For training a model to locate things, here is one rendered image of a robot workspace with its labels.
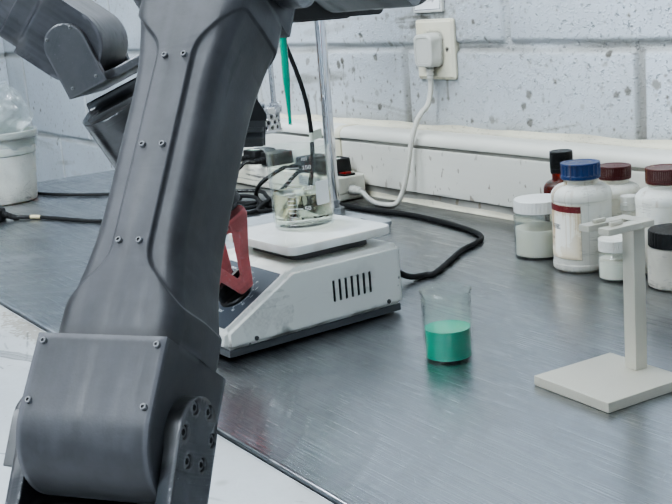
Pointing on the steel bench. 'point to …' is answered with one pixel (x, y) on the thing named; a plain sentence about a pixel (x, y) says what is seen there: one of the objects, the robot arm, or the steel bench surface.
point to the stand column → (327, 108)
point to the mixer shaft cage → (272, 107)
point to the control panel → (247, 295)
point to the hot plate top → (343, 233)
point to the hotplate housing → (316, 294)
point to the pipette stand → (617, 392)
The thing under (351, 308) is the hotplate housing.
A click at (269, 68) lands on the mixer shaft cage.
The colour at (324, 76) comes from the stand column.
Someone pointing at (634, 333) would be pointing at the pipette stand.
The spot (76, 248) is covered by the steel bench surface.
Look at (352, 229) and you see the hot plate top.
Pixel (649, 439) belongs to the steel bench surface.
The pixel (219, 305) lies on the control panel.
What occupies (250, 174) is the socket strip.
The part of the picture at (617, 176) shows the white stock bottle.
